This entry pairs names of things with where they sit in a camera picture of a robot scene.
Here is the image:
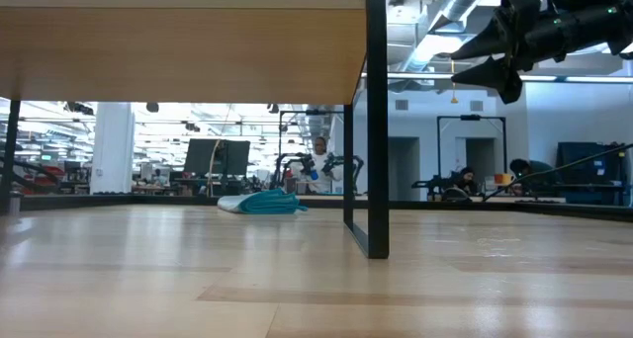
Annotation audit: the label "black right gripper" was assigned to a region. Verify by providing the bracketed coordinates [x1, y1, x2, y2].
[449, 0, 576, 106]

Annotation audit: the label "light wooden shelf board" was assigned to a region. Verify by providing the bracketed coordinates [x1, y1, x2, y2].
[0, 0, 367, 106]

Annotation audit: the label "yellow hanging pendant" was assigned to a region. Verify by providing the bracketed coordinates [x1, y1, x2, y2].
[449, 58, 459, 105]

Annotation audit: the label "long ceiling strip light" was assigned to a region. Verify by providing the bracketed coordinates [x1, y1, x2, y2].
[359, 71, 633, 84]

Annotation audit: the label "thin black rod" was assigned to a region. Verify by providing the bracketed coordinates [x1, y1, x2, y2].
[482, 142, 633, 203]

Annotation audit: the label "blue bin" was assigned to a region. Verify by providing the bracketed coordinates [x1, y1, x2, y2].
[556, 140, 628, 206]

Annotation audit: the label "background black robot arms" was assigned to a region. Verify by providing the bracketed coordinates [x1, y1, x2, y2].
[269, 151, 366, 195]

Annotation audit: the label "teal cloth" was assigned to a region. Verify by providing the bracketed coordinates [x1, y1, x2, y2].
[238, 188, 309, 215]

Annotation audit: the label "dark computer monitors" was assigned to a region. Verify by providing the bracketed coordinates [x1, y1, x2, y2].
[183, 138, 251, 177]

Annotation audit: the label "white pillar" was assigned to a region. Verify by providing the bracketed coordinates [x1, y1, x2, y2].
[89, 103, 136, 196]

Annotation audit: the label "red equipment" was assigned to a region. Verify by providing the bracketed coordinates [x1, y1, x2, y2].
[21, 165, 66, 196]

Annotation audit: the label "small grey cylinder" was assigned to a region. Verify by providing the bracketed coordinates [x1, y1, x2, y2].
[6, 189, 23, 216]

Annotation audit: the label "silver ceiling duct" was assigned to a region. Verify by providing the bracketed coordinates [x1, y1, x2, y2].
[395, 0, 498, 85]

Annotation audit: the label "black metal station frame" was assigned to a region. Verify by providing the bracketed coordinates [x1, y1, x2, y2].
[436, 114, 509, 177]
[277, 109, 345, 196]

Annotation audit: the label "wooden shelf with black frame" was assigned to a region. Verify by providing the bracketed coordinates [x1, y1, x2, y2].
[0, 0, 390, 260]

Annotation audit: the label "black table edge rail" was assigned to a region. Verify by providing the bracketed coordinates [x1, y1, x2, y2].
[19, 193, 633, 223]

